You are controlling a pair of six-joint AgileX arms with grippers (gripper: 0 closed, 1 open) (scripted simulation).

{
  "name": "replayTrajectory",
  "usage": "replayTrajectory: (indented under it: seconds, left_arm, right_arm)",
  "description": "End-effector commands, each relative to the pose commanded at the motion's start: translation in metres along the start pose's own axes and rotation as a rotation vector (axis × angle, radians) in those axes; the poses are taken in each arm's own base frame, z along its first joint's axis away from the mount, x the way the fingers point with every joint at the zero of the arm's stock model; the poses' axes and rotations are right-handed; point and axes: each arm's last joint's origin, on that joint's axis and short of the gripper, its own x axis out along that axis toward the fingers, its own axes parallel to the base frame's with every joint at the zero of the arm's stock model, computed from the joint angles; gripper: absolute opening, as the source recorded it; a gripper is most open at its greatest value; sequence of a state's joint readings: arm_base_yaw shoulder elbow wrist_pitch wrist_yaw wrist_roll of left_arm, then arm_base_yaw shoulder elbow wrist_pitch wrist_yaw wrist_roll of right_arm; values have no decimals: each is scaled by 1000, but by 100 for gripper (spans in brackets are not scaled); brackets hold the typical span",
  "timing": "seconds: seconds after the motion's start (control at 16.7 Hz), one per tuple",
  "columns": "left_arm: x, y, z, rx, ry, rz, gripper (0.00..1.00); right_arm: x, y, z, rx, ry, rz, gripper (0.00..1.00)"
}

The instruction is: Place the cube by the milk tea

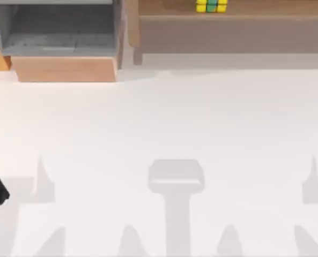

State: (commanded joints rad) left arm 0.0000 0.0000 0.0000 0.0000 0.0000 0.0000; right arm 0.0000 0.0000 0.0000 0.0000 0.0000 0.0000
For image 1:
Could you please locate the yellow and green puzzle cube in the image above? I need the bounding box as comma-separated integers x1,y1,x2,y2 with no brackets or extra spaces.
195,0,228,13

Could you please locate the brown wooden open shelf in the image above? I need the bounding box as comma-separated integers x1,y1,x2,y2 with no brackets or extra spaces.
127,0,318,66

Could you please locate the pale wooden drawer front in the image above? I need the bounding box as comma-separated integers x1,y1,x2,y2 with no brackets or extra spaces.
10,56,119,83

